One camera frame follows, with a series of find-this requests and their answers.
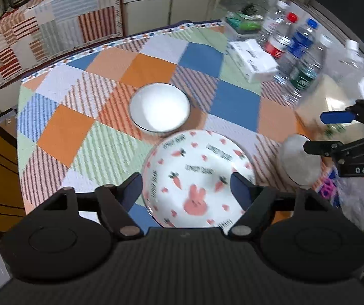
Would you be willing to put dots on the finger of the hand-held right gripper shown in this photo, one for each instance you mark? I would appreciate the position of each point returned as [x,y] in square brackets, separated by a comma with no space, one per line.
[318,147]
[334,117]

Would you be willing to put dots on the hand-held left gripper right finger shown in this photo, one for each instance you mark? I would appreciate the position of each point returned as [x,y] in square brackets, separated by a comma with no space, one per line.
[240,192]

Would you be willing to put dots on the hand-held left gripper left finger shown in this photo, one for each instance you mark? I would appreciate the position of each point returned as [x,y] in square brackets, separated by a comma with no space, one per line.
[131,190]

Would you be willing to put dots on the white ribbed bowl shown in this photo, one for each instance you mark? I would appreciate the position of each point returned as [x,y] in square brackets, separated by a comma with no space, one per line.
[159,108]
[296,165]

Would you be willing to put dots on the white plate with pink rabbit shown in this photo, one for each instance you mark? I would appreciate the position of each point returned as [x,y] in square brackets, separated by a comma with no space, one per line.
[198,171]

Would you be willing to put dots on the bag of rice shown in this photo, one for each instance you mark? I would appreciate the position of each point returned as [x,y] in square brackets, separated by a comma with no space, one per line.
[321,101]

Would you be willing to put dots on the water bottle green label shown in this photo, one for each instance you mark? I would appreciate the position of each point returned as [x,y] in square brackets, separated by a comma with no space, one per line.
[309,73]

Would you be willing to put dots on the large clear plastic jug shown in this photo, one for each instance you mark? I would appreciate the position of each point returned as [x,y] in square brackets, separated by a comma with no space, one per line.
[356,70]

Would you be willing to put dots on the water bottle blue cap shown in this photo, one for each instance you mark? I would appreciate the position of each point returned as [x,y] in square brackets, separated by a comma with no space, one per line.
[299,44]

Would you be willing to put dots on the patchwork tablecloth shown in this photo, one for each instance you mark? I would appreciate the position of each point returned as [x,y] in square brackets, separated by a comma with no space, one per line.
[74,133]

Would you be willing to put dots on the water bottle red cap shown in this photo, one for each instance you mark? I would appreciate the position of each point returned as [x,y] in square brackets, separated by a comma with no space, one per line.
[280,41]

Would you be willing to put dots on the white tissue box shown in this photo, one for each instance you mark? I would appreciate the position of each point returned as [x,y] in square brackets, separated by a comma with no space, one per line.
[253,60]

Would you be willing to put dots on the clear water bottle white cap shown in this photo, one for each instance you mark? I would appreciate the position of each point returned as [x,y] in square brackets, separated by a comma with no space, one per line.
[274,22]

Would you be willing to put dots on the green plastic basket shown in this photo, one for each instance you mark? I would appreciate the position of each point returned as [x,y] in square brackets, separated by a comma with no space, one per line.
[244,20]

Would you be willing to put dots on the white base cabinet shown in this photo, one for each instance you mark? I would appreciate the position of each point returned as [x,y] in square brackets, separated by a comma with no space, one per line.
[169,12]

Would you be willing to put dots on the patchwork counter cloth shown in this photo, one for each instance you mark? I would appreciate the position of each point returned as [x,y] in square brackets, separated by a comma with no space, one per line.
[42,31]

